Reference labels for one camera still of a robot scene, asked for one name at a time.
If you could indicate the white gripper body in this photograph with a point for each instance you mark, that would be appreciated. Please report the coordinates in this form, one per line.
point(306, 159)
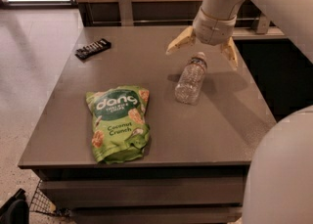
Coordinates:
point(212, 29)

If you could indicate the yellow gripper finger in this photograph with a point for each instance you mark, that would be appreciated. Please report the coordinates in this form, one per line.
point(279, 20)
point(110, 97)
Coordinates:
point(185, 38)
point(228, 50)

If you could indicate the clear plastic water bottle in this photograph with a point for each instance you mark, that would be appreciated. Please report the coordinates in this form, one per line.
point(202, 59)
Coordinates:
point(188, 88)

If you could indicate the black candy bar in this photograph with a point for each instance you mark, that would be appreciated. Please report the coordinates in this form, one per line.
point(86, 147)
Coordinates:
point(92, 49)

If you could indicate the green Dang chips bag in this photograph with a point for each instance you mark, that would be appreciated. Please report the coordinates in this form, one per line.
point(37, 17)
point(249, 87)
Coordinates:
point(120, 131)

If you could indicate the black bag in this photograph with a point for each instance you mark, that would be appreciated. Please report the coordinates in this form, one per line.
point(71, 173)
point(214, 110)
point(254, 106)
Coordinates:
point(15, 210)

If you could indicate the left metal bracket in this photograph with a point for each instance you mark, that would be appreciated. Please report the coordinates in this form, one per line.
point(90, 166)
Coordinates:
point(125, 12)

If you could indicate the black wire basket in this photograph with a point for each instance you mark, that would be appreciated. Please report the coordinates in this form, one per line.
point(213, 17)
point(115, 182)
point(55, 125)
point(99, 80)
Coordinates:
point(41, 204)

